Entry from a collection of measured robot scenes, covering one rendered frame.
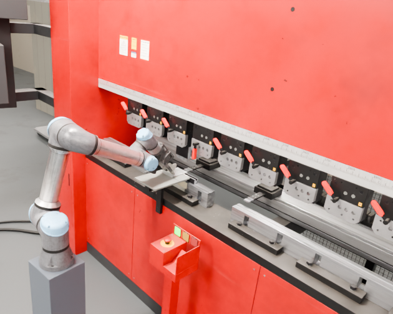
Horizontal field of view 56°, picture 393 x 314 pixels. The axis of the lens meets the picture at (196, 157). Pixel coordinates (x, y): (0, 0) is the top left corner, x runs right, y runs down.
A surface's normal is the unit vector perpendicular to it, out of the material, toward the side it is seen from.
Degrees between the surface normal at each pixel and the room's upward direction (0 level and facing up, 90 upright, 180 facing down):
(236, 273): 90
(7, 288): 0
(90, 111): 90
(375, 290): 90
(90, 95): 90
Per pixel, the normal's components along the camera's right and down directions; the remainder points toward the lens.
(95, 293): 0.10, -0.92
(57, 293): 0.76, 0.31
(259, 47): -0.70, 0.20
